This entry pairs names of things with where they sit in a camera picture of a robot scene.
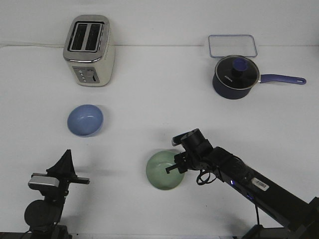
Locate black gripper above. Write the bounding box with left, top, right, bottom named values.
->
left=165, top=128, right=213, bottom=174
left=31, top=149, right=90, bottom=198

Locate green bowl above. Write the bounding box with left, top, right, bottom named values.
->
left=146, top=150, right=184, bottom=190

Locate blue bowl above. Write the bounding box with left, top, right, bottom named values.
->
left=67, top=104, right=104, bottom=137

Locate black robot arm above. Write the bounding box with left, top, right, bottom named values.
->
left=166, top=128, right=319, bottom=239
left=24, top=149, right=90, bottom=239

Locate dark blue saucepan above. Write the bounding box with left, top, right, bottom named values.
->
left=212, top=74, right=307, bottom=100

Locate glass pot lid blue knob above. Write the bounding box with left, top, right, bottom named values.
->
left=215, top=55, right=260, bottom=78

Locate cream two-slot toaster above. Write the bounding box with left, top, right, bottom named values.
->
left=63, top=14, right=116, bottom=87

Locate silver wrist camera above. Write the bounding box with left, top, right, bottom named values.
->
left=171, top=132, right=189, bottom=146
left=28, top=175, right=59, bottom=188

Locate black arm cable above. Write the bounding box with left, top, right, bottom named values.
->
left=195, top=169, right=220, bottom=185

